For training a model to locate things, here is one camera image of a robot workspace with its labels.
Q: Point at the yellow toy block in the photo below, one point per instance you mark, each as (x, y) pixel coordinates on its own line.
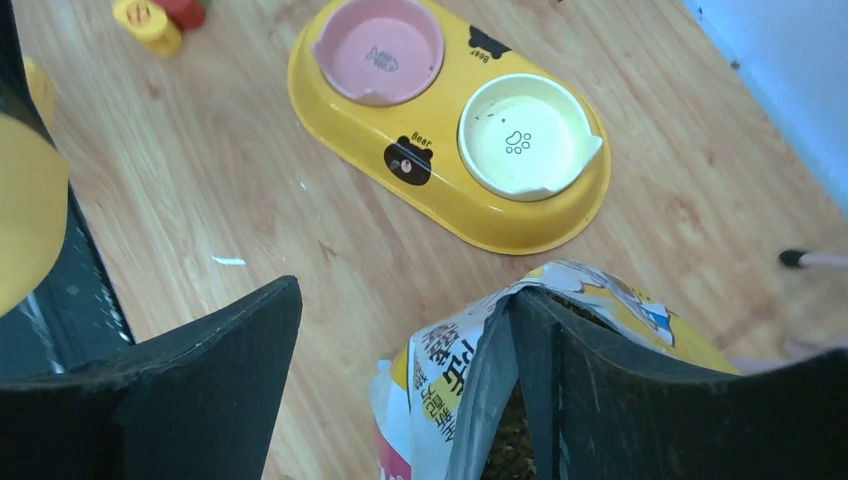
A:
(149, 24)

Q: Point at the pink bowl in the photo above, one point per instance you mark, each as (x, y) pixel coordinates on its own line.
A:
(380, 53)

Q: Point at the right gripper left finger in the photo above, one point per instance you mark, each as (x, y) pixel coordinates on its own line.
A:
(197, 402)

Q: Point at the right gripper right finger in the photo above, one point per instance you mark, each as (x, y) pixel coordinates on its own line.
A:
(601, 406)

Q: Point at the cream bowl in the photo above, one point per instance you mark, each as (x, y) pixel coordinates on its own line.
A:
(525, 137)

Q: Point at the yellow double pet feeder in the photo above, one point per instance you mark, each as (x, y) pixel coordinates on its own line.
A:
(411, 148)

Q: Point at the pink music stand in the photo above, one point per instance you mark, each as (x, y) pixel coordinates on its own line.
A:
(804, 259)

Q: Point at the yellow plastic scoop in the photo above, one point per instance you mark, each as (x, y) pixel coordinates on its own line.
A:
(34, 187)

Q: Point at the pet food bag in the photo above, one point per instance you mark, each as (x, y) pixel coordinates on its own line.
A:
(437, 404)

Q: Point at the red toy block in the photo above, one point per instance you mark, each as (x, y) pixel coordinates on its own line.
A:
(188, 15)

